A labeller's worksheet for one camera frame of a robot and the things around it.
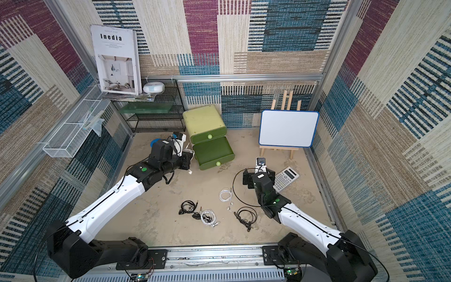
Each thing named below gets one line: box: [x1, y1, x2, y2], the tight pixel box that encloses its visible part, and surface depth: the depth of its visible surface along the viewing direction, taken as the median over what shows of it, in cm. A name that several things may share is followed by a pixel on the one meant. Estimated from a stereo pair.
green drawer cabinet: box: [182, 105, 235, 171], surface depth 96 cm
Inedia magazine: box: [90, 24, 143, 96], surface depth 79 cm
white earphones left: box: [200, 206, 219, 228], surface depth 85 cm
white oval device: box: [142, 81, 166, 94], surface depth 89 cm
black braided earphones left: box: [178, 199, 201, 220], surface depth 89 cm
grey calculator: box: [273, 166, 301, 193], surface depth 98 cm
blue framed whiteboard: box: [258, 109, 320, 149], surface depth 96 cm
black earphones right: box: [233, 206, 258, 233], surface depth 87 cm
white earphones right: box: [219, 188, 234, 210], surface depth 93 cm
